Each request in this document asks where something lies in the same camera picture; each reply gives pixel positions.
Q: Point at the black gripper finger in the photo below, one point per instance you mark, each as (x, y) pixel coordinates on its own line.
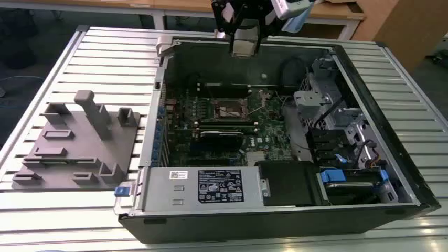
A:
(222, 18)
(270, 25)

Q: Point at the silver CPU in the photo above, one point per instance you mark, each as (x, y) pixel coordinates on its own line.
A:
(244, 47)

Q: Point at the CPU socket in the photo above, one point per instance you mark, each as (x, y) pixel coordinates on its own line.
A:
(230, 105)

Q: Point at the black RAM slot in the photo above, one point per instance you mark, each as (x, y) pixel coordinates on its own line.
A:
(227, 122)
(227, 125)

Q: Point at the wooden desk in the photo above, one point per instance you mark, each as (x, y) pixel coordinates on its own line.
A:
(70, 2)
(336, 11)

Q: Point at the grey metal drive cage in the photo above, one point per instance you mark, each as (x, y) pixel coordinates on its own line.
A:
(322, 76)

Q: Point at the wooden cabinet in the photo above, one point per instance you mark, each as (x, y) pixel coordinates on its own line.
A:
(403, 26)

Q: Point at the green motherboard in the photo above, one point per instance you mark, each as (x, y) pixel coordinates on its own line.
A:
(276, 136)

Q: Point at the silver disk bay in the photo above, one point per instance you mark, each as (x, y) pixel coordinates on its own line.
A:
(360, 123)

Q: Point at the black plastic connector block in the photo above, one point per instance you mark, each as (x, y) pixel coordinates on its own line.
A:
(326, 143)

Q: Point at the black wheeled chair base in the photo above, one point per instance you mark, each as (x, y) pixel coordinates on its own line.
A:
(442, 56)

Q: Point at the silver heatsink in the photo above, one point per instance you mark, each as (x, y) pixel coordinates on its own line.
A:
(255, 158)

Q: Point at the black office chair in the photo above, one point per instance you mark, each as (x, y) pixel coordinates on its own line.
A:
(18, 39)

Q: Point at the hard disk in blue carrier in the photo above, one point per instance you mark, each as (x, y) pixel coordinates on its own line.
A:
(334, 175)

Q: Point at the black plastic shroud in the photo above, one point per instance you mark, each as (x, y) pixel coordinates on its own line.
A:
(287, 183)

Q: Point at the grey parts rack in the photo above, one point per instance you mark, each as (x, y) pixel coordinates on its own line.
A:
(80, 157)

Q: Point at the silver power supply unit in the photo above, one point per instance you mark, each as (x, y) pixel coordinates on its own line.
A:
(160, 189)

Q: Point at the blue latch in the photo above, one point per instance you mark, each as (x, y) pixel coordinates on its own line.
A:
(123, 191)

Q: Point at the green RAM stick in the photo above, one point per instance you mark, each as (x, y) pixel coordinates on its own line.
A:
(59, 162)

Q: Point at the black PC case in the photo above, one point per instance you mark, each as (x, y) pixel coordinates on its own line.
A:
(244, 228)

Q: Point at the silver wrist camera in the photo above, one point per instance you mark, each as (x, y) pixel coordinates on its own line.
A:
(294, 8)

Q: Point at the silver steel bracket plate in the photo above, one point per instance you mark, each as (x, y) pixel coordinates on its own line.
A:
(310, 101)

